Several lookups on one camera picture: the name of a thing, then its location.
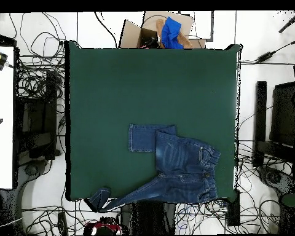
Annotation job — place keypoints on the white side table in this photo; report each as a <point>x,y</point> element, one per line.
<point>1,110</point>

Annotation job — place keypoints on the black equipment stand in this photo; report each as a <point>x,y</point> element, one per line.
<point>39,123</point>

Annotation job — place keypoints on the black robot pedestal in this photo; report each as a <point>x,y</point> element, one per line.
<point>147,218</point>

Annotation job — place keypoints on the dark green table cloth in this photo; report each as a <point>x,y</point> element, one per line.
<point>137,86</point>

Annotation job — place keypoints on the bright blue cloth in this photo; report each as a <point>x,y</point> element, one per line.
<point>170,32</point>

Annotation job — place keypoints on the grey swivel chair base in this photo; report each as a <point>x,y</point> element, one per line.
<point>272,177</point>
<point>32,169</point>

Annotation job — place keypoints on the black flat panel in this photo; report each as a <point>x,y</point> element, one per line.
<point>284,113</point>

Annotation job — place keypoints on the black rod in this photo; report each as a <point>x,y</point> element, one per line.
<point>290,23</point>

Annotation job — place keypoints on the blue denim jeans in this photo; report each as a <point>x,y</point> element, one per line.
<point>182,167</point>

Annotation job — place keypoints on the black power strip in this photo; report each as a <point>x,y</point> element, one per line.
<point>62,222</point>

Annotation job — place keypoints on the black rectangular box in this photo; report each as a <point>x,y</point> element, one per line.
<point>233,211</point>

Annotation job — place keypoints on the black upright bar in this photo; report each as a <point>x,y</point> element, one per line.
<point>259,118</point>

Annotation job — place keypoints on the brown cardboard box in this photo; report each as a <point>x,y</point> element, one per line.
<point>131,34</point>

